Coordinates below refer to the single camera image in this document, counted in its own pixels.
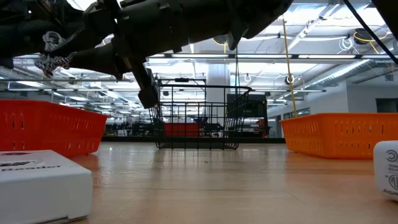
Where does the black background cabinet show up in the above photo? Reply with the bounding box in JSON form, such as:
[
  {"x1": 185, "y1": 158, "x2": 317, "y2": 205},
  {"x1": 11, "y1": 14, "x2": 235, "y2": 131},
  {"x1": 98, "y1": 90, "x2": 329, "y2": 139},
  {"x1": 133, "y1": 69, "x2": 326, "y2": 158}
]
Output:
[{"x1": 226, "y1": 93, "x2": 270, "y2": 138}]

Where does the red background cabinet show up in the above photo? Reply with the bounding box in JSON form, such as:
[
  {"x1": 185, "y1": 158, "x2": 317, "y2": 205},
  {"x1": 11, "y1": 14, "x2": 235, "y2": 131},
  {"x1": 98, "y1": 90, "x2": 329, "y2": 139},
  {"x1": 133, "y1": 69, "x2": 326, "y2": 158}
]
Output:
[{"x1": 163, "y1": 122, "x2": 202, "y2": 138}]

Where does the orange plastic basket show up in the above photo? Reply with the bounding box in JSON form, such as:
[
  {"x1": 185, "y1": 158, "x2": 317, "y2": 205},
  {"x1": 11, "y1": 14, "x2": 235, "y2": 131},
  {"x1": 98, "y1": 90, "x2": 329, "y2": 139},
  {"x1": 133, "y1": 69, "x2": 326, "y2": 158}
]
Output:
[{"x1": 279, "y1": 112, "x2": 398, "y2": 160}]

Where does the black ceiling cable reel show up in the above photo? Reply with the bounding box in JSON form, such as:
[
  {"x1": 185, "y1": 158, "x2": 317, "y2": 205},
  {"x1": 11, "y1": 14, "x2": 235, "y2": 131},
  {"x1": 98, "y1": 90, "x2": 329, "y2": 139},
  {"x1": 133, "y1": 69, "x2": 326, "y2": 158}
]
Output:
[{"x1": 353, "y1": 27, "x2": 374, "y2": 45}]

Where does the black wire basket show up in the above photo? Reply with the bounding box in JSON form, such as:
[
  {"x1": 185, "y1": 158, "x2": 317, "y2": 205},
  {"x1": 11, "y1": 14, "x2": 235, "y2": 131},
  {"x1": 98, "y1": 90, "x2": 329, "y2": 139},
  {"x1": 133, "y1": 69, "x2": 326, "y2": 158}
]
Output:
[{"x1": 148, "y1": 84, "x2": 253, "y2": 150}]

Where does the small white box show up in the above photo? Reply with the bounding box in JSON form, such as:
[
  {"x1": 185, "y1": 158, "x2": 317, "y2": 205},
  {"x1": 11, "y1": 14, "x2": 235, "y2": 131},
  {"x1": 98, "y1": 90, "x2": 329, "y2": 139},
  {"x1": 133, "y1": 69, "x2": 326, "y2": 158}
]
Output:
[{"x1": 373, "y1": 140, "x2": 398, "y2": 202}]

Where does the large white reader box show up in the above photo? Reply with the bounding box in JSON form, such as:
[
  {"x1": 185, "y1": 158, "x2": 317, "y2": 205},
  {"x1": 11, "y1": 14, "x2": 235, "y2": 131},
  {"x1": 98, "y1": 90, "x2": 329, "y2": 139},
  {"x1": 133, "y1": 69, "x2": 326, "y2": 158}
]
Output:
[{"x1": 0, "y1": 149, "x2": 94, "y2": 224}]

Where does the dark wall screen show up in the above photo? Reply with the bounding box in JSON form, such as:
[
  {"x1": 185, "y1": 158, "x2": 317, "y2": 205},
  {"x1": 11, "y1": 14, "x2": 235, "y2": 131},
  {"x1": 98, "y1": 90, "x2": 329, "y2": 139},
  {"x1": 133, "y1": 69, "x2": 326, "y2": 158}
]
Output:
[{"x1": 375, "y1": 98, "x2": 398, "y2": 113}]

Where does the red plastic basket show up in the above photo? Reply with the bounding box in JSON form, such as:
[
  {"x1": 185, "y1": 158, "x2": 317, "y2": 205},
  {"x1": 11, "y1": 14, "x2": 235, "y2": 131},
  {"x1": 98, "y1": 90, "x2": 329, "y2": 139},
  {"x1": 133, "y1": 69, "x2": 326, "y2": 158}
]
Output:
[{"x1": 0, "y1": 99, "x2": 109, "y2": 159}]

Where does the overhead light bar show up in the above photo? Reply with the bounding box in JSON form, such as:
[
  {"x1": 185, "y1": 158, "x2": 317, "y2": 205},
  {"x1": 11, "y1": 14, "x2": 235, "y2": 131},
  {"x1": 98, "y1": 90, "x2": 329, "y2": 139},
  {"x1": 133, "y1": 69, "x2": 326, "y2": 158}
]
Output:
[{"x1": 145, "y1": 52, "x2": 398, "y2": 60}]

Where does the braided arm cable sleeve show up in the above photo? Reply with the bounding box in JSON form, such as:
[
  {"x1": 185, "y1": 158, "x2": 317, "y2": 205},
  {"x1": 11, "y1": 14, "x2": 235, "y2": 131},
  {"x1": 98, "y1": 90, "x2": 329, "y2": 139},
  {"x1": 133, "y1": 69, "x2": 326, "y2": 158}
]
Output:
[{"x1": 34, "y1": 53, "x2": 74, "y2": 78}]

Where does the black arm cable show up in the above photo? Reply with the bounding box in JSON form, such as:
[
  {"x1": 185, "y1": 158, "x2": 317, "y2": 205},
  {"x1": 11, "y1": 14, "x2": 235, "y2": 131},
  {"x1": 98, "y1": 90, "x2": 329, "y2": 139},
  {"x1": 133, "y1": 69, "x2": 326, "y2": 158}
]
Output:
[{"x1": 341, "y1": 0, "x2": 398, "y2": 65}]

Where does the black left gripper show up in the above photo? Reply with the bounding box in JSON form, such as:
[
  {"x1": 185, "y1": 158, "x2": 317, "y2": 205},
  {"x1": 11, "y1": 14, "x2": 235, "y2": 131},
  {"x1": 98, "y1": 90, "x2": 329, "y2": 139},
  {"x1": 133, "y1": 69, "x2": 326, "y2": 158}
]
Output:
[{"x1": 112, "y1": 0, "x2": 293, "y2": 74}]

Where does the yellow hanging cord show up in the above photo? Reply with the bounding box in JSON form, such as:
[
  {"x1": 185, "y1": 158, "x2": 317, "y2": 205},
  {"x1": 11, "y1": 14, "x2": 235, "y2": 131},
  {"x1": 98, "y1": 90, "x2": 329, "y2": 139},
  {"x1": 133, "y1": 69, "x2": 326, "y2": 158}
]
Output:
[{"x1": 281, "y1": 17, "x2": 299, "y2": 118}]

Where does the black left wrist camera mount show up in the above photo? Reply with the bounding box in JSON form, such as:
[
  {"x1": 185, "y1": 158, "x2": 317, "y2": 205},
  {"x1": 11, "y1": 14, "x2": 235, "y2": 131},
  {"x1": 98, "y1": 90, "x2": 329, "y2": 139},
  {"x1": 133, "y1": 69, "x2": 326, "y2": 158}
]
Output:
[{"x1": 136, "y1": 58, "x2": 160, "y2": 109}]

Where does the silver ceiling duct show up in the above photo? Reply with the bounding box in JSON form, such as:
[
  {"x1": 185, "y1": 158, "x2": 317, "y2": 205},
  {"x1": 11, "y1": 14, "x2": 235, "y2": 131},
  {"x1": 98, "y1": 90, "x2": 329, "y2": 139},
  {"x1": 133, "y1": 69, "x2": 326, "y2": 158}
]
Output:
[{"x1": 306, "y1": 58, "x2": 379, "y2": 90}]

